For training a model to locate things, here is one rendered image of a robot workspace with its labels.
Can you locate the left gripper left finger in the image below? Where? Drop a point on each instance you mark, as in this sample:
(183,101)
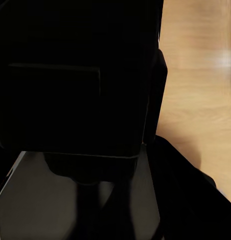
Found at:
(7,160)

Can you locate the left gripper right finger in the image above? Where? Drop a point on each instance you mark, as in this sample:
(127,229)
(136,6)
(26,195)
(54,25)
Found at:
(190,207)

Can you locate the digital camera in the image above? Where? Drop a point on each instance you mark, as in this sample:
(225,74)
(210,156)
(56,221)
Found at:
(81,81)

